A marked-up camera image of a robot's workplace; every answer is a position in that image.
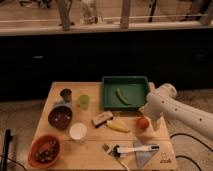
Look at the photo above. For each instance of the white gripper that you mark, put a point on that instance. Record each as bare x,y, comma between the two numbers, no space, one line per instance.
153,110

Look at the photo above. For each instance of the red apple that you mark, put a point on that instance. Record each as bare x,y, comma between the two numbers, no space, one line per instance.
143,123

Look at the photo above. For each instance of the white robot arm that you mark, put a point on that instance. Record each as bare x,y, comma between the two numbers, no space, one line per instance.
162,101

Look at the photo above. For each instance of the green translucent cup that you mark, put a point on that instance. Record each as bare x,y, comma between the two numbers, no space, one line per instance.
83,101

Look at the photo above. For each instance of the white paper cup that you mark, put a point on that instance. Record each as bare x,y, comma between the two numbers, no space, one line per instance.
78,132

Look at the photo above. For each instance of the dark metal cup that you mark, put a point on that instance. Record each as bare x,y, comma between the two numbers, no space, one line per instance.
66,94

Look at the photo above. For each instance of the grey triangular cloth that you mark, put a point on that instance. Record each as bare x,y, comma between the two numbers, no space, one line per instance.
143,157

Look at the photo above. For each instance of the green pepper in tray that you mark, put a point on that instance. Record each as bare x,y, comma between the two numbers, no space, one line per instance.
121,97

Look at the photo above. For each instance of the yellow banana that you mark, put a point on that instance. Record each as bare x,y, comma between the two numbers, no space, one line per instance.
118,125

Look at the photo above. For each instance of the green plastic tray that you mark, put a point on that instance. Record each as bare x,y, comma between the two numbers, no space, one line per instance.
134,88

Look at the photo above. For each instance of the blackboard eraser brush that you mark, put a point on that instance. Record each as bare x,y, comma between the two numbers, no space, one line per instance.
101,118

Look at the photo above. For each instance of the dark brown bowl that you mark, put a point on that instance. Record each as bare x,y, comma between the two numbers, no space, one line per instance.
60,117

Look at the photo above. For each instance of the black stand at left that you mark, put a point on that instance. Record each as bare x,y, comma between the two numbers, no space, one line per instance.
4,157

